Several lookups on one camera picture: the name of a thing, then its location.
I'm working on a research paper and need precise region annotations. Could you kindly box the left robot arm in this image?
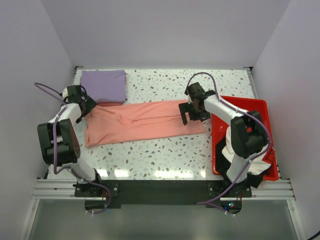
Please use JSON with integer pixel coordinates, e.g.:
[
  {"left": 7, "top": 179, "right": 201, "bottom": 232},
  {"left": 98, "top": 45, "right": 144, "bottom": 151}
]
[{"left": 34, "top": 82, "right": 104, "bottom": 196}]

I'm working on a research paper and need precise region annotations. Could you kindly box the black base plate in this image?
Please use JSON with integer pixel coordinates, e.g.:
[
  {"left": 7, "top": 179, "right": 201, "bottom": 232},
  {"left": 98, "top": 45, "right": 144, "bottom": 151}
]
[{"left": 74, "top": 179, "right": 253, "bottom": 210}]

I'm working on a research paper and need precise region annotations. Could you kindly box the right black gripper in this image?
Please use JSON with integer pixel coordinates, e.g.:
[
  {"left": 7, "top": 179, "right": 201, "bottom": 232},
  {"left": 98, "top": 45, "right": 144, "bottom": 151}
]
[{"left": 179, "top": 100, "right": 211, "bottom": 125}]

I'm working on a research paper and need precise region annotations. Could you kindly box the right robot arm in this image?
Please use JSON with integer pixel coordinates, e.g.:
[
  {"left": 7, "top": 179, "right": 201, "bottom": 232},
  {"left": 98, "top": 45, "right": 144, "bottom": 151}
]
[{"left": 178, "top": 82, "right": 270, "bottom": 197}]

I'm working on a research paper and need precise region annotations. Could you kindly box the folded purple t shirt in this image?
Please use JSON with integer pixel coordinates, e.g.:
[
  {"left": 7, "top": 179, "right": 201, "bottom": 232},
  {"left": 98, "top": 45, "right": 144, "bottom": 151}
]
[{"left": 80, "top": 70, "right": 127, "bottom": 103}]

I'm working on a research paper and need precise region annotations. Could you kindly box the aluminium table frame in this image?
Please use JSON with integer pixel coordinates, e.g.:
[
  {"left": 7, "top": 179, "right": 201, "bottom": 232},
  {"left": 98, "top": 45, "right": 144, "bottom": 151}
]
[{"left": 36, "top": 69, "right": 294, "bottom": 215}]

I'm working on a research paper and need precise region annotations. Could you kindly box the salmon pink t shirt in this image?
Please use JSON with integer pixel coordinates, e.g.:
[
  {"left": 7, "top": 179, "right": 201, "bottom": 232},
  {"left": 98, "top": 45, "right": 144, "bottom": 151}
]
[{"left": 84, "top": 99, "right": 205, "bottom": 148}]

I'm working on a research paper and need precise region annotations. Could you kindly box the white t shirt red print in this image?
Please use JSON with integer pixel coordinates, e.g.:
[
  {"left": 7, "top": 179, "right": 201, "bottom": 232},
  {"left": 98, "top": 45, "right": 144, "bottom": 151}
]
[{"left": 221, "top": 126, "right": 272, "bottom": 176}]

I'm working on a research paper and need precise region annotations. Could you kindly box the folded dark pink t shirt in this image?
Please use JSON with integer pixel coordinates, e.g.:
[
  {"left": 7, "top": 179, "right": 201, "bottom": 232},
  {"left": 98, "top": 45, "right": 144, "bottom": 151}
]
[{"left": 97, "top": 102, "right": 123, "bottom": 107}]

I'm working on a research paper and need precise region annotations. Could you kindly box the red plastic bin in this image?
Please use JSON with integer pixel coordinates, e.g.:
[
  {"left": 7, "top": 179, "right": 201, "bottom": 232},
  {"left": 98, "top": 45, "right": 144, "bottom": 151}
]
[{"left": 211, "top": 96, "right": 279, "bottom": 181}]

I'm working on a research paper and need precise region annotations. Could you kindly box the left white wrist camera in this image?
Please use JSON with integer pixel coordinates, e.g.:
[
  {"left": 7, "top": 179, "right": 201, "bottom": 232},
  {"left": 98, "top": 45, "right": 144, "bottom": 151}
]
[{"left": 61, "top": 87, "right": 69, "bottom": 99}]

